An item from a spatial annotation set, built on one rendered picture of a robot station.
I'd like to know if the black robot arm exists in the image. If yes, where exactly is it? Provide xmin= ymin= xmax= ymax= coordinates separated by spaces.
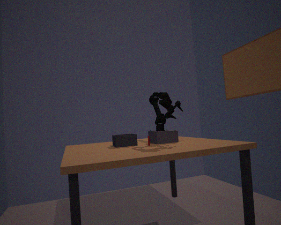
xmin=149 ymin=92 xmax=175 ymax=131

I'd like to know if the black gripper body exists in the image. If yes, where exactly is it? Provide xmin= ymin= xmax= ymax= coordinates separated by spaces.
xmin=165 ymin=101 xmax=181 ymax=119

